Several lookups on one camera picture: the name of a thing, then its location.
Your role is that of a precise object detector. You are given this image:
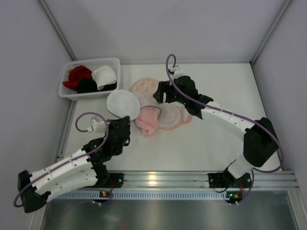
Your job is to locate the pink floral mesh laundry bag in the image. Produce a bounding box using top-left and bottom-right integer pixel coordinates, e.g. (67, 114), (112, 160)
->
(129, 77), (193, 131)

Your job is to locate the white blue-rimmed mesh laundry bag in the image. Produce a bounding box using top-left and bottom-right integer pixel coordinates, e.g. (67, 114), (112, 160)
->
(105, 89), (162, 130)

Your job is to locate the pink bra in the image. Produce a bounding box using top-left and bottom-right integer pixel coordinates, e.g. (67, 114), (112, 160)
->
(135, 106), (160, 136)

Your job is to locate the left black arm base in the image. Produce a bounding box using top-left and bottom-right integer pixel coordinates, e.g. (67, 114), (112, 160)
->
(103, 172), (124, 189)

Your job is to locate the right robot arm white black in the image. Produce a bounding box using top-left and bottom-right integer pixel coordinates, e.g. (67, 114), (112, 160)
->
(153, 76), (279, 180)

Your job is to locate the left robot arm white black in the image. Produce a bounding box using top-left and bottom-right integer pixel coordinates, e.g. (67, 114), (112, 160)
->
(13, 116), (130, 213)

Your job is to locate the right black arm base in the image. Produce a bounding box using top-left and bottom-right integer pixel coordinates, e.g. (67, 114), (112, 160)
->
(208, 171), (252, 188)

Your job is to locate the white bra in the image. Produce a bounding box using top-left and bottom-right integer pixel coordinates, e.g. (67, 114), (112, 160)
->
(92, 66), (117, 91)

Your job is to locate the black garment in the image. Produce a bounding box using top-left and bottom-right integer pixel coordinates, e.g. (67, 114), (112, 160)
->
(76, 78), (117, 93)

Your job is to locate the white plastic basket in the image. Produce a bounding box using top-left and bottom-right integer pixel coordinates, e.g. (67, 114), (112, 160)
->
(58, 57), (120, 101)

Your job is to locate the red garment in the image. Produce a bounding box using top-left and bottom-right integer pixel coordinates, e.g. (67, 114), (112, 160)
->
(62, 65), (93, 91)

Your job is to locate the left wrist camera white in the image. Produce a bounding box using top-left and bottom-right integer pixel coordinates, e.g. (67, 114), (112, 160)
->
(86, 116), (107, 133)

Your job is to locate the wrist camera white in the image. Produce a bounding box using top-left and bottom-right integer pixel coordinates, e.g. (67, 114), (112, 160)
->
(86, 116), (107, 133)
(168, 65), (185, 79)

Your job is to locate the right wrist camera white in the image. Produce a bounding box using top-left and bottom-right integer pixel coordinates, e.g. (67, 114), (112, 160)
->
(168, 65), (185, 79)

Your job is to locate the aluminium mounting rail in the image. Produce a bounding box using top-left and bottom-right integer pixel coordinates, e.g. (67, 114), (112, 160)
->
(109, 171), (299, 191)

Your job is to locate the white slotted cable duct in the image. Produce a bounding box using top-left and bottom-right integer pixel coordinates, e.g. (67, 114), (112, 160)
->
(56, 190), (229, 201)

